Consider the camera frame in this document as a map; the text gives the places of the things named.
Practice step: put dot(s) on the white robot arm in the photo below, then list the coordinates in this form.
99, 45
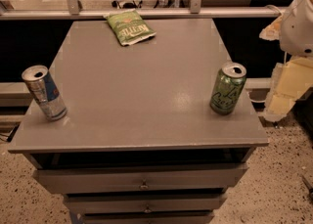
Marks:
296, 35

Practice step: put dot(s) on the green soda can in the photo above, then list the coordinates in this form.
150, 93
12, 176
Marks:
228, 86

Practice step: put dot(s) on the blue silver energy drink can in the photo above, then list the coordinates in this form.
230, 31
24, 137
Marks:
46, 94

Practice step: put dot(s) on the grey drawer cabinet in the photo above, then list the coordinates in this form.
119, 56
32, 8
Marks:
146, 105

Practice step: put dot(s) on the green chip bag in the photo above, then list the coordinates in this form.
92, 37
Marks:
129, 27

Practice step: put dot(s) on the metal window railing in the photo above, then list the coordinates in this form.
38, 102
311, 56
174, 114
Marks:
98, 9

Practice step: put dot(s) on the bottom grey drawer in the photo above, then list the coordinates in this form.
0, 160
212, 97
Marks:
187, 217

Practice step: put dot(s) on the grey drawer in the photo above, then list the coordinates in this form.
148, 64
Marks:
187, 217
140, 179
145, 203

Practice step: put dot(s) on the top grey drawer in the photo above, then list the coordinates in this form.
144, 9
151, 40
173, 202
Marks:
140, 179

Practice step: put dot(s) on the middle grey drawer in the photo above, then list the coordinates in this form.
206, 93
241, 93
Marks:
145, 203

